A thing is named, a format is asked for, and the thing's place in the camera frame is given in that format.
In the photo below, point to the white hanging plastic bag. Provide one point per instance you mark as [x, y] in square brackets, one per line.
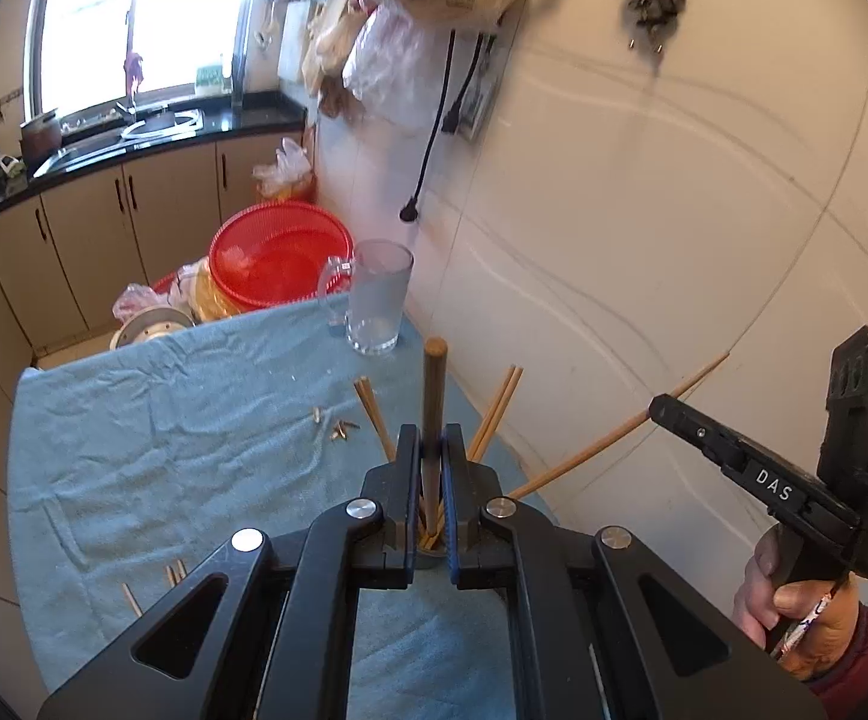
[396, 67]

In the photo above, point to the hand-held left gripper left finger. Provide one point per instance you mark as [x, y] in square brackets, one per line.
[408, 480]

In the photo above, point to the steel sink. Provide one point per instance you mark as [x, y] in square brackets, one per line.
[104, 146]

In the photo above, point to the dark upright pipe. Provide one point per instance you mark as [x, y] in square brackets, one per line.
[239, 75]

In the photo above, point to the brown pot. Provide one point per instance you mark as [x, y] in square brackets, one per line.
[40, 139]

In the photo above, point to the red plastic basin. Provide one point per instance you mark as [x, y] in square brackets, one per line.
[284, 255]

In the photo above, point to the person's right forearm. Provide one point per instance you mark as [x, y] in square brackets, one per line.
[862, 652]

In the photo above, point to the purple hanging cloth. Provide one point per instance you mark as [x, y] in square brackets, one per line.
[135, 75]

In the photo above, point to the kitchen window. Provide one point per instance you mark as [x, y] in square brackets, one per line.
[141, 15]

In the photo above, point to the pink plastic bag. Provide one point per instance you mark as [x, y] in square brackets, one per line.
[138, 301]

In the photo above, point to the hanging cutting board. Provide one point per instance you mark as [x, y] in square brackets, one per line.
[295, 41]

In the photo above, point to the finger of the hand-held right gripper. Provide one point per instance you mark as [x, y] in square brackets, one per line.
[693, 431]

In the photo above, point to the person's right hand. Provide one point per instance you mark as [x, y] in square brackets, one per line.
[753, 585]

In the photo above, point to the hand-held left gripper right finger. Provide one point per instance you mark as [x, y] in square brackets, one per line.
[458, 480]

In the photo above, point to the glass mug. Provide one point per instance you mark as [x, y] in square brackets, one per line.
[378, 292]

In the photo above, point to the black kitchen countertop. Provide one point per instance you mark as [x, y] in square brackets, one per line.
[239, 116]

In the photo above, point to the beige base cabinets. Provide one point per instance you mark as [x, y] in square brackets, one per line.
[89, 240]

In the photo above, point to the blue tablecloth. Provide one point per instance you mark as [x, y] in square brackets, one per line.
[179, 465]

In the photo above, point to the clear plastic bag with food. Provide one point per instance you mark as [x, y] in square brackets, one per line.
[284, 172]

